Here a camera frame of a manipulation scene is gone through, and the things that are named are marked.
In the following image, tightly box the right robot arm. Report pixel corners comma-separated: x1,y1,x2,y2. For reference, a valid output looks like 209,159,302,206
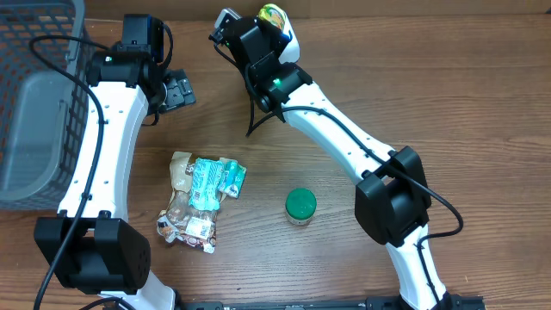
212,8,449,309

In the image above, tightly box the teal wet wipes pack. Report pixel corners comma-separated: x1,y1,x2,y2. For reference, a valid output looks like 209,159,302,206
189,158,225,211

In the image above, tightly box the beige brown snack bag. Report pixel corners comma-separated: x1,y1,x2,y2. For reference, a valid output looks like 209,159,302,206
157,152,219,254

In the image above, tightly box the yellow drink bottle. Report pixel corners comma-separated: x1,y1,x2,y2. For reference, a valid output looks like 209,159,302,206
257,3,288,31

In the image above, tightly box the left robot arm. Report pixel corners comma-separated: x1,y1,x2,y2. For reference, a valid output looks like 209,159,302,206
34,14,195,309

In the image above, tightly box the dark grey plastic basket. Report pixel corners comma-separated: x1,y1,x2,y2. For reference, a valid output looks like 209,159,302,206
1,0,94,211

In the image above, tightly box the green lidded cup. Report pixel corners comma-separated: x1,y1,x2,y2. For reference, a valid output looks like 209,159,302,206
285,188,317,226

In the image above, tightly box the white barcode scanner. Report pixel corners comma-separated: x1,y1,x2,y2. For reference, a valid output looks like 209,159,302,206
279,18,300,64

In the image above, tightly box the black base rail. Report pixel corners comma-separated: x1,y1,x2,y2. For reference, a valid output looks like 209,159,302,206
178,294,486,310

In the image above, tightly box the teal tissue pack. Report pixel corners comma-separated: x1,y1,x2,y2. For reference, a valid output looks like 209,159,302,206
218,160,247,198

